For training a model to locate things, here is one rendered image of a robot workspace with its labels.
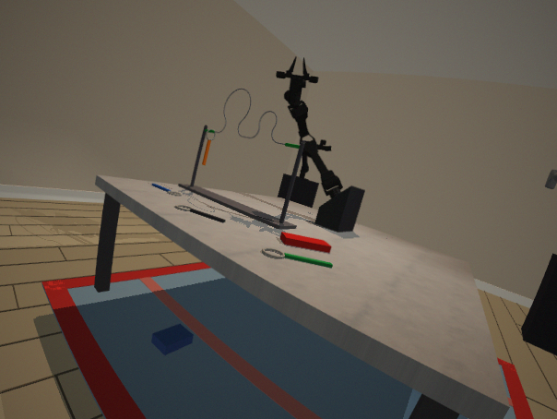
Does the red rectangular block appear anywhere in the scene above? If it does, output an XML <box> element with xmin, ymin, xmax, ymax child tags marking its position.
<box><xmin>280</xmin><ymin>232</ymin><xmax>331</xmax><ymax>253</ymax></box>

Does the blue-handled loop tool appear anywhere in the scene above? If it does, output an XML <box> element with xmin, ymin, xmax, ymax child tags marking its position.
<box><xmin>152</xmin><ymin>183</ymin><xmax>181</xmax><ymax>196</ymax></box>

